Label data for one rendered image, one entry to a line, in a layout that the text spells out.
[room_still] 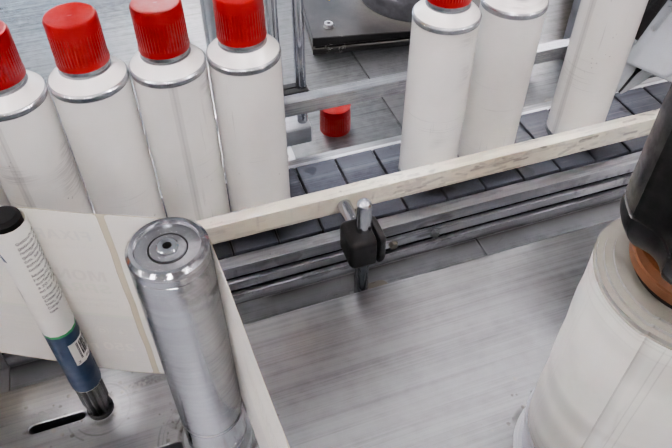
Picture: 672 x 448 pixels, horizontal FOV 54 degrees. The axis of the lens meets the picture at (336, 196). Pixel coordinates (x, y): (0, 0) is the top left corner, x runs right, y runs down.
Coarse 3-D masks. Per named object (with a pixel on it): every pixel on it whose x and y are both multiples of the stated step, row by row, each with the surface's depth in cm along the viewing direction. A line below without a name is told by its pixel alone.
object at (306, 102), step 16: (544, 48) 61; (560, 48) 61; (368, 80) 57; (384, 80) 57; (400, 80) 57; (288, 96) 55; (304, 96) 55; (320, 96) 55; (336, 96) 56; (352, 96) 56; (368, 96) 57; (384, 96) 58; (288, 112) 55; (304, 112) 56; (144, 128) 52
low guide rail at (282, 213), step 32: (608, 128) 60; (640, 128) 61; (448, 160) 57; (480, 160) 57; (512, 160) 58; (544, 160) 59; (320, 192) 54; (352, 192) 54; (384, 192) 55; (416, 192) 57; (224, 224) 51; (256, 224) 53; (288, 224) 54
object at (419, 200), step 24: (624, 96) 69; (648, 96) 69; (528, 120) 66; (624, 144) 64; (312, 168) 61; (336, 168) 61; (360, 168) 61; (384, 168) 61; (528, 168) 61; (552, 168) 61; (312, 192) 59; (432, 192) 59; (456, 192) 59; (480, 192) 60; (336, 216) 57; (384, 216) 57; (240, 240) 55; (264, 240) 55; (288, 240) 55
